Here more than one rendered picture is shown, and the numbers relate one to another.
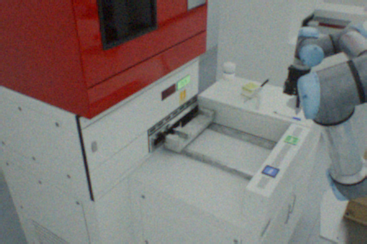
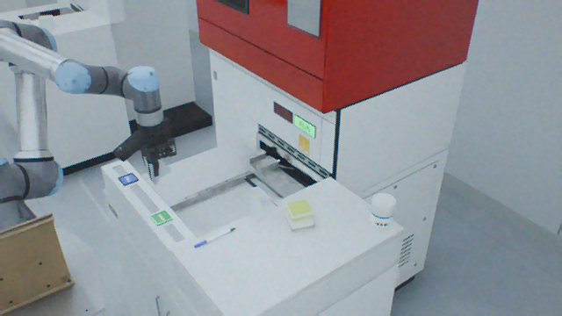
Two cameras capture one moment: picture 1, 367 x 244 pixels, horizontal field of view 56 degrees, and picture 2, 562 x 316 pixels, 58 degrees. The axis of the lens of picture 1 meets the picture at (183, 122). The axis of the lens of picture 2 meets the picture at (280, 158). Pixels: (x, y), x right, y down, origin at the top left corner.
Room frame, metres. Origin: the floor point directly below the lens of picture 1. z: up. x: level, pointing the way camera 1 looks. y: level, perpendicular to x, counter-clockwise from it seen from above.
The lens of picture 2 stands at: (2.08, -1.52, 2.01)
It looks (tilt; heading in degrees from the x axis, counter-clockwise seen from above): 33 degrees down; 110
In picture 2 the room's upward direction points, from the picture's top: straight up
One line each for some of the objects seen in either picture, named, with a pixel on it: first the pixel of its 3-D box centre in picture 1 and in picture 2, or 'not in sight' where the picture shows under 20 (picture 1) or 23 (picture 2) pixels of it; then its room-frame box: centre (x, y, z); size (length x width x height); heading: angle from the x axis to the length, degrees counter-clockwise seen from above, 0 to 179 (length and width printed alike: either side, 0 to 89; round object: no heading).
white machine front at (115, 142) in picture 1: (151, 117); (265, 117); (1.39, 0.15, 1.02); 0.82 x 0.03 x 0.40; 147
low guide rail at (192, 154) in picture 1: (211, 160); (217, 188); (1.30, -0.13, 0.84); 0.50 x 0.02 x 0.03; 57
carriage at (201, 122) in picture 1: (191, 130); (279, 181); (1.52, -0.04, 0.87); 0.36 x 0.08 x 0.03; 147
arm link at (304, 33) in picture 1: (306, 43); (144, 89); (1.29, -0.47, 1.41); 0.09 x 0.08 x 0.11; 171
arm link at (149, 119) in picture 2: (302, 62); (148, 114); (1.29, -0.47, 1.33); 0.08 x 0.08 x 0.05
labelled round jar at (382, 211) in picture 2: (228, 71); (382, 211); (1.94, -0.27, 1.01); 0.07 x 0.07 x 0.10
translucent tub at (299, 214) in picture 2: (250, 91); (299, 216); (1.71, -0.36, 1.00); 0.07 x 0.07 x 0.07; 38
